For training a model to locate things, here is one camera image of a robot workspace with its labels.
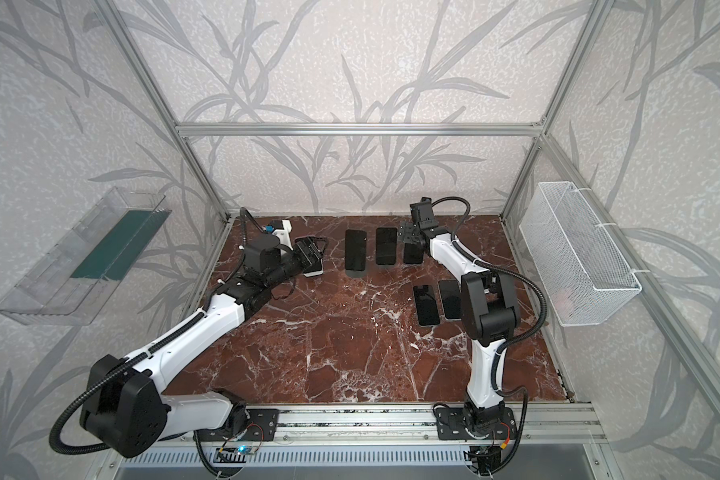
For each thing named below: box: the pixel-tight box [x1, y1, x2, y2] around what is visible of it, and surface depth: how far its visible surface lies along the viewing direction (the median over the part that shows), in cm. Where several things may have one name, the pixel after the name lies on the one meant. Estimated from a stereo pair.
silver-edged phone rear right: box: [403, 243, 424, 265], surface depth 104 cm
